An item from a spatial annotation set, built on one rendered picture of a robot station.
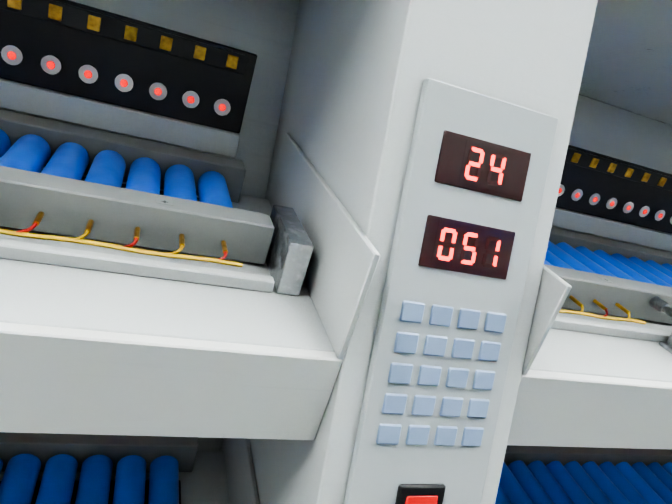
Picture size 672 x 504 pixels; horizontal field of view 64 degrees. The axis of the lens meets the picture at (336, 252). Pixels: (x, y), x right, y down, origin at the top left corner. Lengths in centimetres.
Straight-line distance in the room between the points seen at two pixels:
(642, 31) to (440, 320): 26
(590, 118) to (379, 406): 40
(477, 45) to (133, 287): 18
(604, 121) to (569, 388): 34
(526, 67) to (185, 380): 20
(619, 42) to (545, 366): 24
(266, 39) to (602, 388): 32
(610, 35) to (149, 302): 34
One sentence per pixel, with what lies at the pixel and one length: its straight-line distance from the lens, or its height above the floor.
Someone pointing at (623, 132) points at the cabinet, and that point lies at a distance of 60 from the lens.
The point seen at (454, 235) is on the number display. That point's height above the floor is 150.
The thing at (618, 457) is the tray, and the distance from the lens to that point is 60.
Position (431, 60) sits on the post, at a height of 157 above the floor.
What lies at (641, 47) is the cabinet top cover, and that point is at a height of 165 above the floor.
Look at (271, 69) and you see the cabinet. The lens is 42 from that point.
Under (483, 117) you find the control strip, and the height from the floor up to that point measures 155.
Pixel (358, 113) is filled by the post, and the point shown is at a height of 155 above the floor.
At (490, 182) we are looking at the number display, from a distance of 25.
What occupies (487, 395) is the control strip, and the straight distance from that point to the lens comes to 27.
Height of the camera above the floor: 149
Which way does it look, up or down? 3 degrees down
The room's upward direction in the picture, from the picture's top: 10 degrees clockwise
